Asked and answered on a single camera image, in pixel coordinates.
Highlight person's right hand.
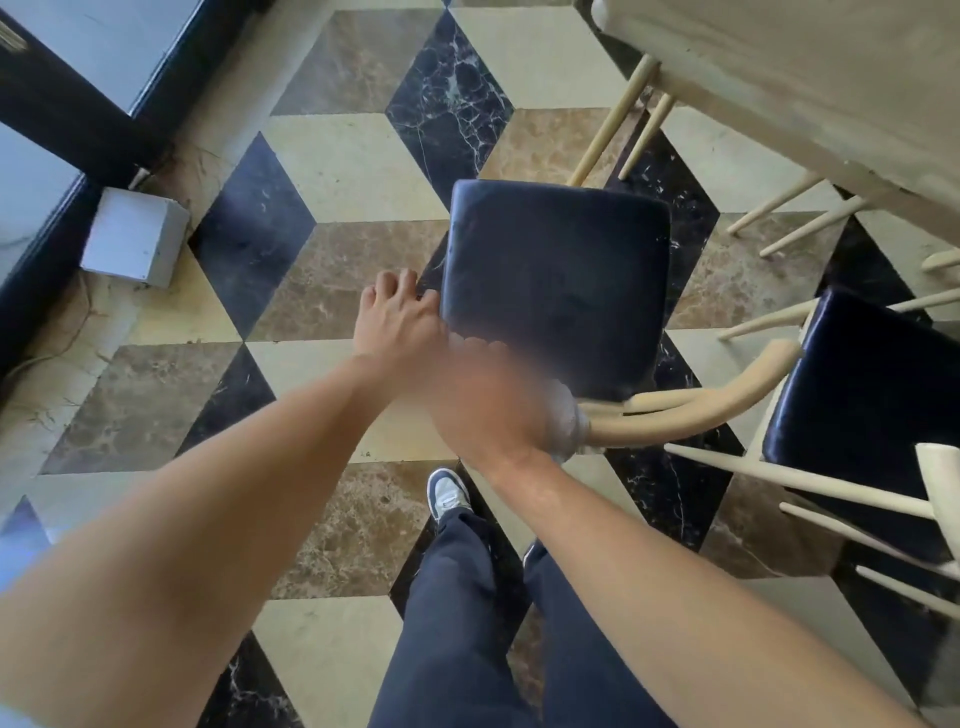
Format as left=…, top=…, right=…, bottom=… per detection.
left=420, top=335, right=594, bottom=475

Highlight person's left hand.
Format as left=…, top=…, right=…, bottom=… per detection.
left=351, top=268, right=453, bottom=393

